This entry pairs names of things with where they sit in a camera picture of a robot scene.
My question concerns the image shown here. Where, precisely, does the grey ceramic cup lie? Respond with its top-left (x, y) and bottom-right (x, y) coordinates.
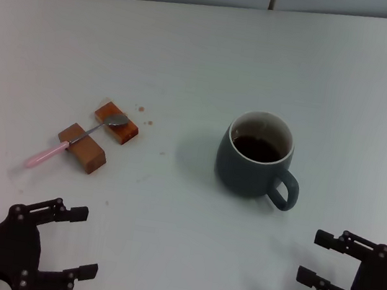
top-left (209, 105), bottom-right (310, 214)

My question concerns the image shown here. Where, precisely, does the brown wooden block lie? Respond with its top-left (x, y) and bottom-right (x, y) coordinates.
top-left (52, 120), bottom-right (112, 177)

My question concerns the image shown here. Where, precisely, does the dark coffee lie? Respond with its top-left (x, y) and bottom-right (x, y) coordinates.
top-left (229, 131), bottom-right (288, 167)

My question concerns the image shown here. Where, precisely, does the pink handled metal spoon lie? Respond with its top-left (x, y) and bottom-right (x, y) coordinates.
top-left (24, 101), bottom-right (130, 182)

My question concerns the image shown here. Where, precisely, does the orange wet wooden block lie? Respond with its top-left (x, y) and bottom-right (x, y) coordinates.
top-left (90, 99), bottom-right (143, 148)

